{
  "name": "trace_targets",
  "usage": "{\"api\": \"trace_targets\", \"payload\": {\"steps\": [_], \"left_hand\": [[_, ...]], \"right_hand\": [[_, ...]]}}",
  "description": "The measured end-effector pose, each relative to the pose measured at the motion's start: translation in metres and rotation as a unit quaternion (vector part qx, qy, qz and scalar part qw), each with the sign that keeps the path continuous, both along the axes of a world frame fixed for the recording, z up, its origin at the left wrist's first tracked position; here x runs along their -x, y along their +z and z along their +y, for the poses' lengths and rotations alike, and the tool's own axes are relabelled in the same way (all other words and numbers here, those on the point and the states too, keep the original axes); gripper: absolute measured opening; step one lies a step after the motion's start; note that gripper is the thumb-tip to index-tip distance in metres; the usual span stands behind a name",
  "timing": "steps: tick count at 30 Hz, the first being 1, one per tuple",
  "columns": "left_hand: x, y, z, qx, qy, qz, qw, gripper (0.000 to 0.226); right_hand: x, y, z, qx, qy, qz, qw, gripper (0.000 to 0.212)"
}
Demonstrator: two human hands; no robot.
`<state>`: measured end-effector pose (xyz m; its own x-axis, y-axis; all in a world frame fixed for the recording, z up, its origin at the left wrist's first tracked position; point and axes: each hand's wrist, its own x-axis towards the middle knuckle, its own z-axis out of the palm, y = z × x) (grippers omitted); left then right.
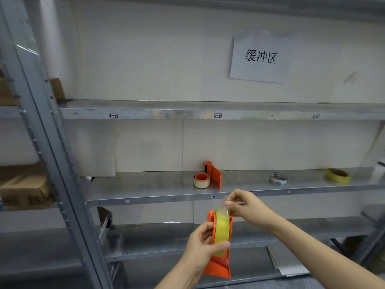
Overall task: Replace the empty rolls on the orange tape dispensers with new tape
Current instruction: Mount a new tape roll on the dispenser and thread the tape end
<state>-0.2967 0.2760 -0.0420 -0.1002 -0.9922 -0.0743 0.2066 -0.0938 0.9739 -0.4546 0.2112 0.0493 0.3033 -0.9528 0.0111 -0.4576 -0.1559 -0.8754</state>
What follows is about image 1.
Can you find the grey metal rack upright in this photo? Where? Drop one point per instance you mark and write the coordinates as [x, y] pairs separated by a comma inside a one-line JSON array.
[[45, 117]]

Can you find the person's right thumb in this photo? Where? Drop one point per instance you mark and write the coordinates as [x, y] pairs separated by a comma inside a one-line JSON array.
[[234, 204]]

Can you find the person's right hand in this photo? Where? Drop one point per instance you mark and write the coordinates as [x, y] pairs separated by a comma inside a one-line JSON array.
[[255, 210]]

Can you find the cream tape roll orange core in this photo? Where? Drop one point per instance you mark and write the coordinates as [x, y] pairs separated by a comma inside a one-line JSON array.
[[201, 180]]

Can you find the person's left hand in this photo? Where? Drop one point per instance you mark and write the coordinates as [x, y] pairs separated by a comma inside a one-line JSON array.
[[195, 248]]

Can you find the white tape roll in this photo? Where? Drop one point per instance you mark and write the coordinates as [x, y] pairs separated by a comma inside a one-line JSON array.
[[278, 178]]

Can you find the grey metal shelf bracket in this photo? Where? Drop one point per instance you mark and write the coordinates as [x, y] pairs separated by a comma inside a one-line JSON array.
[[105, 224]]

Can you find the white flat sheet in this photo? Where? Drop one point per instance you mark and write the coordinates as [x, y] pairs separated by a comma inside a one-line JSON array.
[[285, 261]]

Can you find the person's left forearm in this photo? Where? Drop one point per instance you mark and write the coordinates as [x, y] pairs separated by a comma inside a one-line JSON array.
[[180, 276]]

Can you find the orange tape dispenser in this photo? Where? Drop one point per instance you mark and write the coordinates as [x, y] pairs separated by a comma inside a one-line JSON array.
[[217, 266], [215, 174]]

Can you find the printed brown cardboard box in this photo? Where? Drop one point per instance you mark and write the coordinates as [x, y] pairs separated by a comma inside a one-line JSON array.
[[24, 189]]

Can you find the white paper sign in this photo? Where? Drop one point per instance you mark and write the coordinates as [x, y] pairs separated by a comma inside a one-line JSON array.
[[260, 57]]

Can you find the grey metal shelf board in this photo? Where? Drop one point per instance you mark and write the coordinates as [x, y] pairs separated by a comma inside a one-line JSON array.
[[156, 240], [156, 186], [180, 109]]

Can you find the person's left thumb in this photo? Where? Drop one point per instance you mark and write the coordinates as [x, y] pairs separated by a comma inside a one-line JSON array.
[[219, 246]]

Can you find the person's right forearm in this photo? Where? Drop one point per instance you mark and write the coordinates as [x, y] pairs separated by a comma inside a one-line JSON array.
[[318, 255]]

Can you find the yellow-green tape roll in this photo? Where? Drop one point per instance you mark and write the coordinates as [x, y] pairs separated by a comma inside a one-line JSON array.
[[221, 230]]

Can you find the yellow tape roll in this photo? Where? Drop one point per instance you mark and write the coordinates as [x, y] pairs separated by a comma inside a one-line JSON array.
[[337, 176]]

